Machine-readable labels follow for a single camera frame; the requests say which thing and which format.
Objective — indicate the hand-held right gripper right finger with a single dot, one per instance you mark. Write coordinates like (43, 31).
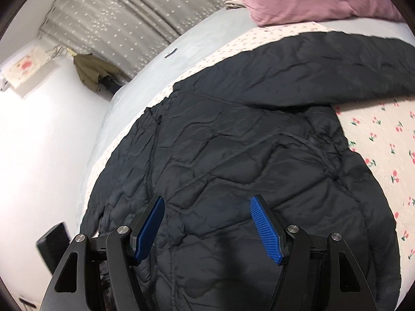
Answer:
(266, 230)

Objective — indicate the grey bed sheet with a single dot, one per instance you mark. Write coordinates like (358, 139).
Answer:
(136, 103)

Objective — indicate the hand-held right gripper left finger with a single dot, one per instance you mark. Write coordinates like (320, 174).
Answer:
(149, 226)

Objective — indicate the cherry print blanket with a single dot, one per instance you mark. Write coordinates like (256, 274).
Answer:
(382, 142)

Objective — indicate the grey star print curtain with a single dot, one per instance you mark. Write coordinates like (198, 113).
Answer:
(129, 19)

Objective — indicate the beige folded cloth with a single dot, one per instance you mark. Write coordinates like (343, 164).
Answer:
(235, 2)

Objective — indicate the olive green hanging jacket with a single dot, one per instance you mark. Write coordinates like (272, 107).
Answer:
(92, 69)

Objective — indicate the black box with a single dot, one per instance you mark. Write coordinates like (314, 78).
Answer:
(53, 246)

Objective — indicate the black quilted puffer jacket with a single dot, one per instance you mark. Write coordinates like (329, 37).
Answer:
(233, 155)

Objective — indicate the floral wall hanging cloth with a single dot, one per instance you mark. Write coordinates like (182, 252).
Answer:
(27, 68)

